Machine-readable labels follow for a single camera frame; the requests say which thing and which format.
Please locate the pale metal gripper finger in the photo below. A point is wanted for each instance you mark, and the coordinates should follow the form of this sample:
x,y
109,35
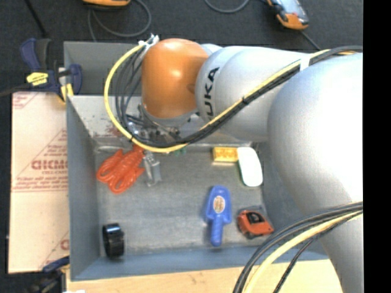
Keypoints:
x,y
148,166
157,171

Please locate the grey metal bin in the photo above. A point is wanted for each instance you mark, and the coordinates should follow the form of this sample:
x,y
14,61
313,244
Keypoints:
x,y
171,203

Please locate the yellow toy block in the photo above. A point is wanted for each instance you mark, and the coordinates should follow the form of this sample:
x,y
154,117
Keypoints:
x,y
225,154

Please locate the blue toy scoop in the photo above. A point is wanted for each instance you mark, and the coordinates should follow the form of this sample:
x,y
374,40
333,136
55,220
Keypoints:
x,y
217,209

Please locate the black tape roll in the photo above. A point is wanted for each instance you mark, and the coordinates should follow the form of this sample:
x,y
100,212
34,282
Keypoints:
x,y
113,240

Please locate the white oval computer mouse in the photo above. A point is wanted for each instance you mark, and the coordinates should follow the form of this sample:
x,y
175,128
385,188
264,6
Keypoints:
x,y
250,168

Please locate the orange and black tape measure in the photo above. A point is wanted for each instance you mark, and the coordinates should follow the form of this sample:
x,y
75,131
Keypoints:
x,y
253,224

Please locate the brown cardboard board red print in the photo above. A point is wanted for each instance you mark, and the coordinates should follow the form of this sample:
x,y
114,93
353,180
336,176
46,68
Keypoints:
x,y
36,175

